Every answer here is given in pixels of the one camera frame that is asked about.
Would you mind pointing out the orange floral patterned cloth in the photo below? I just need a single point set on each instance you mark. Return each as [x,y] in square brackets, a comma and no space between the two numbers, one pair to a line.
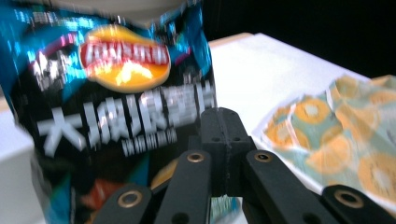
[336,133]

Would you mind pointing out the black curtain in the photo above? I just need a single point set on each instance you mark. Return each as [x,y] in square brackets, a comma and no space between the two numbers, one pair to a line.
[295,25]

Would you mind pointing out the white plastic box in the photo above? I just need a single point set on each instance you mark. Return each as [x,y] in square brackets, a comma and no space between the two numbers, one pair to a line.
[15,174]

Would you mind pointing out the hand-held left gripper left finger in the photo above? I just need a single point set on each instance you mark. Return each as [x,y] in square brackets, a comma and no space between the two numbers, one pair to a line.
[214,133]

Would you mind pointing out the black blue chips bag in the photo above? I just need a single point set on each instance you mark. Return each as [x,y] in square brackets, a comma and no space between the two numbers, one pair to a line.
[102,102]

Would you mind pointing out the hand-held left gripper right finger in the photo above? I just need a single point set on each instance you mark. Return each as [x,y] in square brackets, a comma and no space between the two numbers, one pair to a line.
[238,140]

